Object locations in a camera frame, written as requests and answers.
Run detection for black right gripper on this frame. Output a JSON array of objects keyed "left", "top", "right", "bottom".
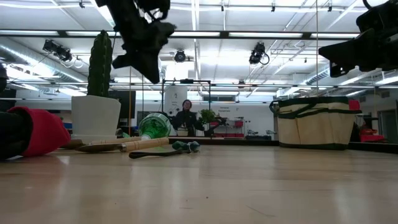
[{"left": 318, "top": 21, "right": 398, "bottom": 78}]

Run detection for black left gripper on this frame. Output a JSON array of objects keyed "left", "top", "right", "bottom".
[{"left": 107, "top": 15, "right": 177, "bottom": 84}]

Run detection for green plastic spray bottle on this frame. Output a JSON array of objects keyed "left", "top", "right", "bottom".
[{"left": 123, "top": 112, "right": 172, "bottom": 141}]

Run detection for green-handled pruning shears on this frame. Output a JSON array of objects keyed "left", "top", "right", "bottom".
[{"left": 129, "top": 141, "right": 201, "bottom": 159}]

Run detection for red black gardening glove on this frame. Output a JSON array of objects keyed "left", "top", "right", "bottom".
[{"left": 0, "top": 106, "right": 72, "bottom": 161}]

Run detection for beige green-trimmed gardening bag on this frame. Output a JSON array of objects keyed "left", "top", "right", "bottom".
[{"left": 269, "top": 96, "right": 363, "bottom": 151}]

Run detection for black ceiling spotlight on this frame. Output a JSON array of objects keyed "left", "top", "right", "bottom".
[
  {"left": 174, "top": 49, "right": 187, "bottom": 63},
  {"left": 55, "top": 45, "right": 73, "bottom": 62},
  {"left": 248, "top": 42, "right": 270, "bottom": 65}
]

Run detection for black monitor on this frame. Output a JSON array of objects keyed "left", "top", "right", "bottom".
[{"left": 108, "top": 90, "right": 137, "bottom": 119}]

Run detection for green cactus plant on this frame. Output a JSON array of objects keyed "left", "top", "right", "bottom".
[{"left": 86, "top": 30, "right": 113, "bottom": 98}]

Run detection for person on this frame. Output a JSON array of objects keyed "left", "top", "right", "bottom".
[{"left": 172, "top": 99, "right": 205, "bottom": 137}]

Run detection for leafy green potted plant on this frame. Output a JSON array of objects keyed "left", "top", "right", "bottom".
[{"left": 198, "top": 108, "right": 218, "bottom": 133}]

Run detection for white plant pot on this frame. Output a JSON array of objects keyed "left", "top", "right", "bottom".
[{"left": 71, "top": 95, "right": 122, "bottom": 144}]

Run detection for red crate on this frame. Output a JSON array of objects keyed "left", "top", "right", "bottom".
[{"left": 359, "top": 127, "right": 386, "bottom": 143}]

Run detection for red bin shelf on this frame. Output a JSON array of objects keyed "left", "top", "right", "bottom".
[{"left": 213, "top": 118, "right": 245, "bottom": 138}]

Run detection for thin yellow cord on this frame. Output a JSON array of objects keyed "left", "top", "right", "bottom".
[{"left": 128, "top": 67, "right": 133, "bottom": 138}]

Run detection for silver ceiling duct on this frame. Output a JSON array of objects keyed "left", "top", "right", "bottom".
[
  {"left": 306, "top": 67, "right": 331, "bottom": 85},
  {"left": 0, "top": 37, "right": 88, "bottom": 83}
]

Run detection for black overhead frame bar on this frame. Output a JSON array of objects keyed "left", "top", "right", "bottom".
[{"left": 0, "top": 29, "right": 361, "bottom": 40}]

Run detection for black table edge rail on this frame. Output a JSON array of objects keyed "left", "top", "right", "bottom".
[{"left": 167, "top": 136, "right": 398, "bottom": 154}]

